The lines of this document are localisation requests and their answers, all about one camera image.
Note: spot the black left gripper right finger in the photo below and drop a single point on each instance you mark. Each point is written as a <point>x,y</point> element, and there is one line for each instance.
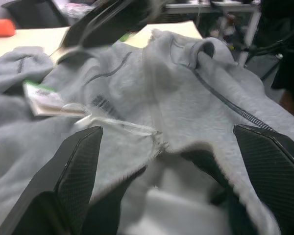
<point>274,166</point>

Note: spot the orange block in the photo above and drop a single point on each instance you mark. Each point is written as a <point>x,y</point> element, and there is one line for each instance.
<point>1,27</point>

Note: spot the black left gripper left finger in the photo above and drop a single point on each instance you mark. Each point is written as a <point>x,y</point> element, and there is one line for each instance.
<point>71,176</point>

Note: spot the white metal table frame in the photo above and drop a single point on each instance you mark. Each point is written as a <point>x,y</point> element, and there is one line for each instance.
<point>250,31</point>

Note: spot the black chair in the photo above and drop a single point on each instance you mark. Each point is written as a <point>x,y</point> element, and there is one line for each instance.
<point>36,13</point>

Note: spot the white green hang tag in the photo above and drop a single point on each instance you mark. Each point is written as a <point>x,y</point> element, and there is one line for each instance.
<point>45,99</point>

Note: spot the grey zip jacket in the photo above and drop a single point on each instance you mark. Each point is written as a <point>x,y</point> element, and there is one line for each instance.
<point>191,102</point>

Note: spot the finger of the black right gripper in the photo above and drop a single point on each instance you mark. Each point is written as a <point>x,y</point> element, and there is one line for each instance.
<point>107,22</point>

